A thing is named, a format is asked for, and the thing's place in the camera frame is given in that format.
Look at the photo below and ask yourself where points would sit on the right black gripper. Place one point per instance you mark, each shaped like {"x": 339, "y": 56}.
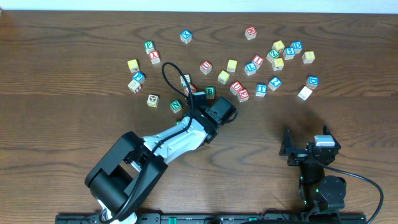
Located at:
{"x": 300, "y": 155}

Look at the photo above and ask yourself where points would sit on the red A block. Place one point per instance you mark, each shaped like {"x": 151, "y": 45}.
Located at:
{"x": 190, "y": 89}

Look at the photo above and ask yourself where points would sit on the red H block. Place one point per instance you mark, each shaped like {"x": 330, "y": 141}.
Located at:
{"x": 250, "y": 33}

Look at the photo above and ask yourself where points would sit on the blue 2 block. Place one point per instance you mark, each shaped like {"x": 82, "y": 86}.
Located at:
{"x": 274, "y": 83}

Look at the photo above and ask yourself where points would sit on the wood block green side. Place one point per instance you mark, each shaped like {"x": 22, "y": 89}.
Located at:
{"x": 185, "y": 80}

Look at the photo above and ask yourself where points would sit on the green B block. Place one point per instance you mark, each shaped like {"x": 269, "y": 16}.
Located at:
{"x": 210, "y": 92}

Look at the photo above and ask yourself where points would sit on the red Y block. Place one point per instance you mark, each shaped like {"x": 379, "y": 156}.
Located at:
{"x": 154, "y": 57}

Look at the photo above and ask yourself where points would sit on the blue T block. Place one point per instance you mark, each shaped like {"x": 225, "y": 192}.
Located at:
{"x": 261, "y": 90}

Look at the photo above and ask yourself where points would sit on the yellow 8 block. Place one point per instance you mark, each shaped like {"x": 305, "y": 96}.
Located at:
{"x": 308, "y": 57}

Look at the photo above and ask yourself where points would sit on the red u block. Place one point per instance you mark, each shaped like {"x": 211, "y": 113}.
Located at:
{"x": 206, "y": 67}
{"x": 236, "y": 87}

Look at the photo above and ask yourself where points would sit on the plain wood red-sided block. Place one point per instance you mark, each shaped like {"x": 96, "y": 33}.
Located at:
{"x": 134, "y": 86}

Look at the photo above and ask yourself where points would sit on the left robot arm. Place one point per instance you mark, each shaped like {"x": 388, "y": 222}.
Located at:
{"x": 125, "y": 176}

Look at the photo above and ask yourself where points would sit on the red I block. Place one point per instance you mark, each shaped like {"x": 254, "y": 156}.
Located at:
{"x": 258, "y": 61}

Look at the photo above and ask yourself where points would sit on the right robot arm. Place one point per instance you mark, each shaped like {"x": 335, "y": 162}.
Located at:
{"x": 321, "y": 193}

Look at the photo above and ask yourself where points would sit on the blue X block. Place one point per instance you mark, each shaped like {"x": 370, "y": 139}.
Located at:
{"x": 186, "y": 36}

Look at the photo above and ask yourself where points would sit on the green Z block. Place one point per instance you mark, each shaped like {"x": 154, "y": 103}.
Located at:
{"x": 272, "y": 55}

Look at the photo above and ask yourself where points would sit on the plain wood block right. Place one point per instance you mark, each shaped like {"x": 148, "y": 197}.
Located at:
{"x": 305, "y": 93}

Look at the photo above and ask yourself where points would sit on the green F block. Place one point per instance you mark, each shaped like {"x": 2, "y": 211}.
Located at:
{"x": 149, "y": 46}

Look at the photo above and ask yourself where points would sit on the blue d block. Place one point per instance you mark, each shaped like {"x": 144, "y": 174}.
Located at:
{"x": 297, "y": 46}
{"x": 312, "y": 82}

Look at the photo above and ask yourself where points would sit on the red E block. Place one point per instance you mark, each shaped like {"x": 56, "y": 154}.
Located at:
{"x": 243, "y": 95}

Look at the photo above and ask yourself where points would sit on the yellow block centre upper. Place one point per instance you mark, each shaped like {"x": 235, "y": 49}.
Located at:
{"x": 231, "y": 66}

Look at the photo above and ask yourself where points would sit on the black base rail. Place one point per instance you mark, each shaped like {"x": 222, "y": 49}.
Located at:
{"x": 155, "y": 218}

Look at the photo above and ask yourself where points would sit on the blue 5 block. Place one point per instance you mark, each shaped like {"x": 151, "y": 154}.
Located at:
{"x": 288, "y": 53}

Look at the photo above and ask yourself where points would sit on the blue D block upper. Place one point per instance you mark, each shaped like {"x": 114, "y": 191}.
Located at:
{"x": 297, "y": 46}

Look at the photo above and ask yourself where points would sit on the yellow block centre lower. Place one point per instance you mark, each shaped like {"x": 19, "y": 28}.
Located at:
{"x": 223, "y": 77}

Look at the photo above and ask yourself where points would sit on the red U block upper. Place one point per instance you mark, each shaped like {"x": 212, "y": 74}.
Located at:
{"x": 206, "y": 67}

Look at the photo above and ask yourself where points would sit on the yellow block far left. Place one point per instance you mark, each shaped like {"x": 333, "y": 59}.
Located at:
{"x": 133, "y": 66}

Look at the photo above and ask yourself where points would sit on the blue L block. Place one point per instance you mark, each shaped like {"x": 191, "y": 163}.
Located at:
{"x": 250, "y": 69}

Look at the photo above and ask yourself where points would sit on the wood picture block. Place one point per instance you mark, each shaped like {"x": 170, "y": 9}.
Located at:
{"x": 153, "y": 101}

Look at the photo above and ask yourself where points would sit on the blue P block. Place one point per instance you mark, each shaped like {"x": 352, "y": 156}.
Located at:
{"x": 139, "y": 77}

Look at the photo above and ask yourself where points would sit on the yellow block top right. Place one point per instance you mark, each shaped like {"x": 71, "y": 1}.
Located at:
{"x": 278, "y": 46}

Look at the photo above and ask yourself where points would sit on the yellow block below Z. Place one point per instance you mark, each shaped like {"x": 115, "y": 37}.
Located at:
{"x": 277, "y": 64}

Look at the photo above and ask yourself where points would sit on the blue D block lower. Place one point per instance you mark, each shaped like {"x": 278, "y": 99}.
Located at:
{"x": 312, "y": 82}

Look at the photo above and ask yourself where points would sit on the red U block lower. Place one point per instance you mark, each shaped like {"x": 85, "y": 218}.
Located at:
{"x": 236, "y": 87}

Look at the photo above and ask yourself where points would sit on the green N block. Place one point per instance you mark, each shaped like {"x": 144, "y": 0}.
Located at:
{"x": 176, "y": 106}

